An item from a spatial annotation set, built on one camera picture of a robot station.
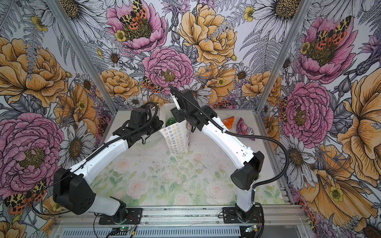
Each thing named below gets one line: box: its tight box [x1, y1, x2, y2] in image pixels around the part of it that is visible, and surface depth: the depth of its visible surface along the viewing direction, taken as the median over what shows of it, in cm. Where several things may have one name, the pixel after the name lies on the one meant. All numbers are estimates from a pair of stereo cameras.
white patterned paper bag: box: [158, 103, 192, 155], surface depth 86 cm
